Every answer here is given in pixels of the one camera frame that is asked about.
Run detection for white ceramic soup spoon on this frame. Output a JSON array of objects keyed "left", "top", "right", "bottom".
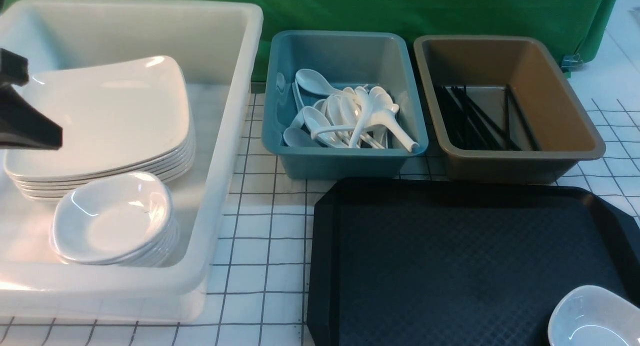
[{"left": 370, "top": 106, "right": 419, "bottom": 153}]

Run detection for small white bowl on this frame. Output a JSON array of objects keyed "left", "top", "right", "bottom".
[{"left": 547, "top": 285, "right": 640, "bottom": 345}]

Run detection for white spoon at back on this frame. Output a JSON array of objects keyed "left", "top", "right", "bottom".
[{"left": 295, "top": 69, "right": 350, "bottom": 97}]

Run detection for lower stacked white bowls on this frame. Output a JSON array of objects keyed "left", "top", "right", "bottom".
[{"left": 49, "top": 216, "right": 181, "bottom": 268}]

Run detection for green backdrop cloth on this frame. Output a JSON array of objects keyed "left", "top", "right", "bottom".
[{"left": 4, "top": 0, "right": 617, "bottom": 82}]

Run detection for white spoon front left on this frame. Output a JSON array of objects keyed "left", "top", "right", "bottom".
[{"left": 301, "top": 106, "right": 350, "bottom": 148}]

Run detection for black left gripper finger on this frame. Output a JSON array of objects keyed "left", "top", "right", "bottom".
[
  {"left": 0, "top": 84, "right": 63, "bottom": 150},
  {"left": 0, "top": 49, "right": 30, "bottom": 87}
]

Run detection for teal plastic bin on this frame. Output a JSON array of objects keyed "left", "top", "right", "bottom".
[{"left": 262, "top": 30, "right": 429, "bottom": 180}]

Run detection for lower stacked white plates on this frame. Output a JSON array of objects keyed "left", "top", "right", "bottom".
[{"left": 1, "top": 104, "right": 195, "bottom": 200}]

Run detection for black serving tray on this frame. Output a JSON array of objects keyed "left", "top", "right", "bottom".
[{"left": 306, "top": 178, "right": 639, "bottom": 345}]

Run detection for large white plastic tub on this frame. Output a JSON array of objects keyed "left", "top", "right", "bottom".
[{"left": 1, "top": 0, "right": 263, "bottom": 324}]

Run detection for white square rice plate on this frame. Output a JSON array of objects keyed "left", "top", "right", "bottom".
[{"left": 4, "top": 56, "right": 195, "bottom": 183}]

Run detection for metal binder clip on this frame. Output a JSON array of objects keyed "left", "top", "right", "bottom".
[{"left": 559, "top": 54, "right": 585, "bottom": 73}]

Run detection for brown plastic bin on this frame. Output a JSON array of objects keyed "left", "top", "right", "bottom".
[{"left": 413, "top": 35, "right": 606, "bottom": 184}]

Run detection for top stacked white bowl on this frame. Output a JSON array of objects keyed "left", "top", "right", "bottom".
[{"left": 49, "top": 172, "right": 176, "bottom": 265}]

